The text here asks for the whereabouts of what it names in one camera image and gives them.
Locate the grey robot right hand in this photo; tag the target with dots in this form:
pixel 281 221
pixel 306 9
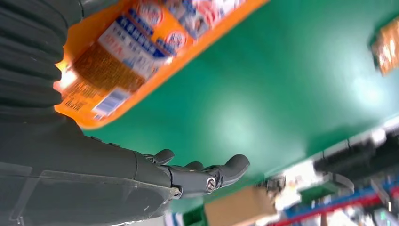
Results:
pixel 78 174

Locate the brown cardboard box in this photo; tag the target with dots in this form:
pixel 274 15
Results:
pixel 240 206

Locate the red pole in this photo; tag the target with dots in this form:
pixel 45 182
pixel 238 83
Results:
pixel 327 209

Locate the black carrying case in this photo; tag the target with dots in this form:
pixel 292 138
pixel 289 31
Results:
pixel 361 156

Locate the yellow taped cardboard sheet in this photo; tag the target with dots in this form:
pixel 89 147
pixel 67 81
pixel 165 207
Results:
pixel 388 46

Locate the blue metal rack frame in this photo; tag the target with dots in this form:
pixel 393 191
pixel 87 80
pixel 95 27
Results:
pixel 336 201

